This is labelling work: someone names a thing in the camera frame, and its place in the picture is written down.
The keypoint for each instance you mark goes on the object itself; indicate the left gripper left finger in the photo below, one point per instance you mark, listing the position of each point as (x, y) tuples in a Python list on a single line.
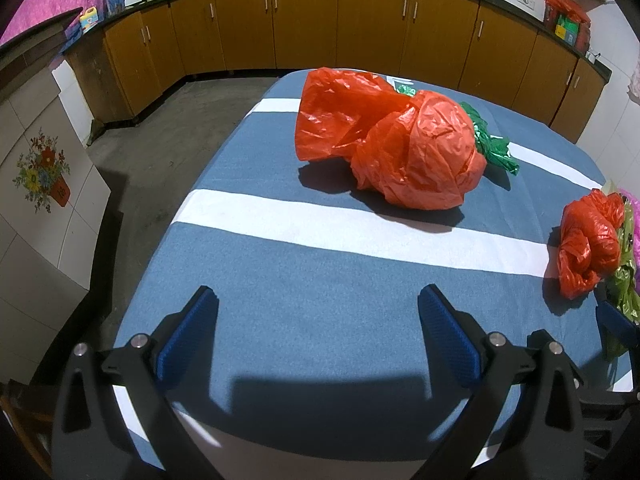
[(90, 439)]

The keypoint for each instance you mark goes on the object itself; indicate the large red plastic bag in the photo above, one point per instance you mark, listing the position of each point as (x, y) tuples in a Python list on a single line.
[(337, 112)]

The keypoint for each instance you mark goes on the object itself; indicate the green plastic bag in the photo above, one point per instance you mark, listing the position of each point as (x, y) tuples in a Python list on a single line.
[(492, 142)]

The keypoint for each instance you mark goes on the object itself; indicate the colourful box on counter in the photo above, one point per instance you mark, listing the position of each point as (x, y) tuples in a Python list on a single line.
[(89, 19)]

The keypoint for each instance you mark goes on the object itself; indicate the white flower decal cabinet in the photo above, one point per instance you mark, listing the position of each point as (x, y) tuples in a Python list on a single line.
[(53, 201)]

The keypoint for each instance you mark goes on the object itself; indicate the magenta plastic bag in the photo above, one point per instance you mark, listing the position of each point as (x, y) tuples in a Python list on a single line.
[(631, 230)]

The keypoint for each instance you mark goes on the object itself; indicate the small red plastic bag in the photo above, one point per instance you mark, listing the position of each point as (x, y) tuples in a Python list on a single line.
[(589, 247)]

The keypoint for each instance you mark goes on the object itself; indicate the blue white striped cloth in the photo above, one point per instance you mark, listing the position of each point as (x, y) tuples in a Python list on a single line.
[(316, 365)]

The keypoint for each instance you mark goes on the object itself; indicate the red bag with boxes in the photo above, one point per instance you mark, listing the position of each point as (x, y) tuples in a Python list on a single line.
[(567, 20)]

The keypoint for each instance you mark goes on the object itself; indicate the lower orange kitchen cabinets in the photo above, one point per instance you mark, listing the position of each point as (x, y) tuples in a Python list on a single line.
[(485, 48)]

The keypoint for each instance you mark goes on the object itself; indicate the olive paw print bag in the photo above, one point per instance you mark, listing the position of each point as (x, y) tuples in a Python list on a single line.
[(620, 288)]

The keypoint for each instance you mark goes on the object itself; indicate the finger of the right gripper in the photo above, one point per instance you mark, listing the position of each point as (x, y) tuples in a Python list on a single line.
[(625, 331)]

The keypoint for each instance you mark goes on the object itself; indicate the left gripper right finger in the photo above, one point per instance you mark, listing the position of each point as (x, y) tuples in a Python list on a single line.
[(522, 419)]

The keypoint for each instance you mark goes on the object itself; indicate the pink floral hanging cloth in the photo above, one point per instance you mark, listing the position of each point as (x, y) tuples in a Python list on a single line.
[(634, 86)]

